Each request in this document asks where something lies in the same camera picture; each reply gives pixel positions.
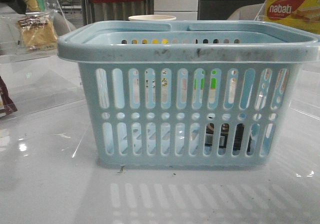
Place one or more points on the dark red snack packet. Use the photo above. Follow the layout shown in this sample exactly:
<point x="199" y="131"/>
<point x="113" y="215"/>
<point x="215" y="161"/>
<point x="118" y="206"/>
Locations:
<point x="7" y="105"/>

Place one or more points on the grey armchair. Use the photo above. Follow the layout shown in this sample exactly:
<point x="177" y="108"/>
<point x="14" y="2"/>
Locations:
<point x="248" y="12"/>

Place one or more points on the light blue plastic basket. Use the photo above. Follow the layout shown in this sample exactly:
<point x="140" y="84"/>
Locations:
<point x="153" y="86"/>

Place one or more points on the clear acrylic display shelf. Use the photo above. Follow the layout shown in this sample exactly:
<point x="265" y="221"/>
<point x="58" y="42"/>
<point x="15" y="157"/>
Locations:
<point x="37" y="80"/>

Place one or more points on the yellow nabati wafer box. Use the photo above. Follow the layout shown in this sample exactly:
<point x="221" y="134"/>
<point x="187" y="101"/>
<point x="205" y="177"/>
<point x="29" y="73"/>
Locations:
<point x="300" y="14"/>

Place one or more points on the packaged bread slice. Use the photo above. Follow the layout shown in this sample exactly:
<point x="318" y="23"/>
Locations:
<point x="37" y="33"/>

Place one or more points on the white drawer cabinet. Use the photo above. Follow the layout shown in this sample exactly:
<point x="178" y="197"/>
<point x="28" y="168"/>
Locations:
<point x="181" y="9"/>

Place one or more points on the black tissue pack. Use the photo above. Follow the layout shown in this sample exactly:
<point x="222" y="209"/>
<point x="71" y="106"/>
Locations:
<point x="223" y="139"/>

